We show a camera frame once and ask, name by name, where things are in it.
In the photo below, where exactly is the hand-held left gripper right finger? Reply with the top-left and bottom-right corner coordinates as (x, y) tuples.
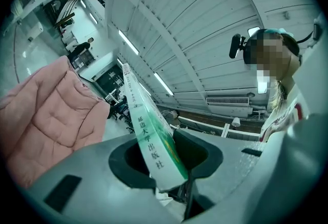
(174, 128), (262, 224)

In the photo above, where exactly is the person's head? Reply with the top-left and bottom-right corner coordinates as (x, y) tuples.
(243, 28), (303, 90)

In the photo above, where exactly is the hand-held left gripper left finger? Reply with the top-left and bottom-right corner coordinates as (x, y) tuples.
(24, 134), (189, 224)

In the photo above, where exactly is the black head-mounted camera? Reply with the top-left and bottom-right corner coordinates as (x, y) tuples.
(229, 27), (261, 59)

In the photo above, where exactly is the white wall air conditioner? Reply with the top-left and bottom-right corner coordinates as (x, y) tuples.
(206, 96), (250, 114)

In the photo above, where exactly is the white standing air conditioner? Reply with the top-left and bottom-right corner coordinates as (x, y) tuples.
(27, 22), (45, 42)

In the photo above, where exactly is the person's cream printed t-shirt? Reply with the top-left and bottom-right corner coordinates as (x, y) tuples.
(258, 97), (311, 143)

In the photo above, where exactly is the green cover paperback book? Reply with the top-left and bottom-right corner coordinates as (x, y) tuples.
(122, 63), (189, 192)

